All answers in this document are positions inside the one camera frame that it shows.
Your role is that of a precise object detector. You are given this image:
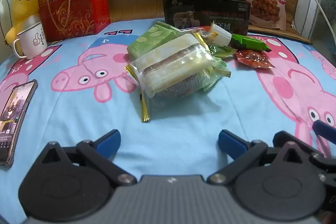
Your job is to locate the orange snack packet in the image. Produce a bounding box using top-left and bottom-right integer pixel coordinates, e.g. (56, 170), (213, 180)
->
(181, 26), (218, 38)

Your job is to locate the yellow-green snack packet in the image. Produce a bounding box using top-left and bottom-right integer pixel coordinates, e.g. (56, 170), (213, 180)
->
(199, 60), (231, 90)

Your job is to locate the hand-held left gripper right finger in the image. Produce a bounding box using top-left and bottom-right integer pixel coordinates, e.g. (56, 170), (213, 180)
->
(207, 129), (310, 185)

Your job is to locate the clear layered cake packet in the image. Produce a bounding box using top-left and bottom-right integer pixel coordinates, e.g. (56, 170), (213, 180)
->
(125, 32), (218, 98)

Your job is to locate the red glossy snack packet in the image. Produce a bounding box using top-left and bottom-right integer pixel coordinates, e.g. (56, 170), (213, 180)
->
(234, 49), (275, 69)

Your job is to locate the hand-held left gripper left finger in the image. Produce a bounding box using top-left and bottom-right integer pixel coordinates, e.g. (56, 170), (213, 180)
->
(34, 129), (137, 186)

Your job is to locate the green bar snack packet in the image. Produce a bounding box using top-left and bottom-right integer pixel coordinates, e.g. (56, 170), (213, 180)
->
(228, 33), (271, 52)

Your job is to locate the pig printed blue bedsheet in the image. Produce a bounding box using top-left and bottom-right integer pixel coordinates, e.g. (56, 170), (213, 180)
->
(0, 18), (336, 224)

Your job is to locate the smartphone in clear case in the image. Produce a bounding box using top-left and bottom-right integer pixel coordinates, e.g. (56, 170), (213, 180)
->
(0, 80), (38, 167)

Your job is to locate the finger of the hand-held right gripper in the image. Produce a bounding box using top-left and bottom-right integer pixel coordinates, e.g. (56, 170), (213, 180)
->
(312, 120), (336, 141)
(273, 131), (336, 188)

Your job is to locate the gold-edged clear snack packet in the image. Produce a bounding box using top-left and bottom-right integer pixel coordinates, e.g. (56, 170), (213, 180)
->
(139, 74), (208, 123)

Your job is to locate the black box with sheep print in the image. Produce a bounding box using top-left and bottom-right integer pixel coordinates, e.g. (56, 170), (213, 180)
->
(162, 0), (250, 35)

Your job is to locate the green glossy snack packet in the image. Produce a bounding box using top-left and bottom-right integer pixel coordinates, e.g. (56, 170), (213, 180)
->
(210, 45), (237, 59)

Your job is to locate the red gift box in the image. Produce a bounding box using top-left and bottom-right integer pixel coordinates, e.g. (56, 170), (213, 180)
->
(37, 0), (111, 43)

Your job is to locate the light green leaf-print packet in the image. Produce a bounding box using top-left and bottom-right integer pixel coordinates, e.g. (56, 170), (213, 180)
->
(127, 22), (181, 61)

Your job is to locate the white snack packet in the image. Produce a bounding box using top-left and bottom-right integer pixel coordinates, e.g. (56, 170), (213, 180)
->
(209, 23), (233, 45)

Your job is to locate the yellow duck plush toy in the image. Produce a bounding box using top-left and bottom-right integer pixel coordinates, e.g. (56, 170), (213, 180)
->
(5, 0), (42, 47)

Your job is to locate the white enamel mug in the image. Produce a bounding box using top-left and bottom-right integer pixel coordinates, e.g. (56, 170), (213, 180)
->
(13, 21), (48, 60)

